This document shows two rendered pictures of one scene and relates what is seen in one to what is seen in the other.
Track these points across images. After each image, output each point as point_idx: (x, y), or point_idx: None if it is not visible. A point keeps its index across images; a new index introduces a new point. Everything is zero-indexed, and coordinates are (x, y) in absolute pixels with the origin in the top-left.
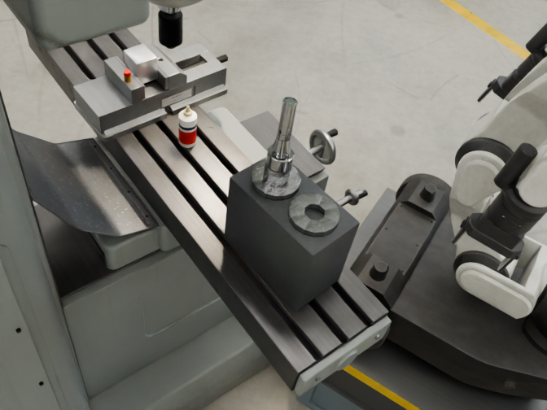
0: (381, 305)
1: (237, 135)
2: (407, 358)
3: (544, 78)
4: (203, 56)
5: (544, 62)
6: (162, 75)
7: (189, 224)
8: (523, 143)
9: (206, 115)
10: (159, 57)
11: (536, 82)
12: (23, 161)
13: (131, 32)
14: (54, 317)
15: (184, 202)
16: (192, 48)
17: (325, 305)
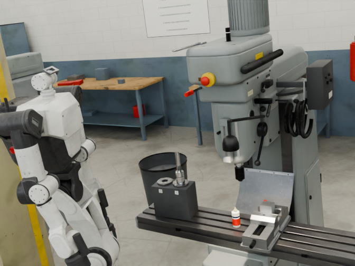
0: (139, 216)
1: (232, 265)
2: None
3: (94, 196)
4: (257, 235)
5: (89, 214)
6: (256, 211)
7: (212, 209)
8: (102, 190)
9: (239, 236)
10: (265, 215)
11: (95, 201)
12: (265, 182)
13: (316, 252)
14: None
15: (219, 212)
16: (265, 236)
17: None
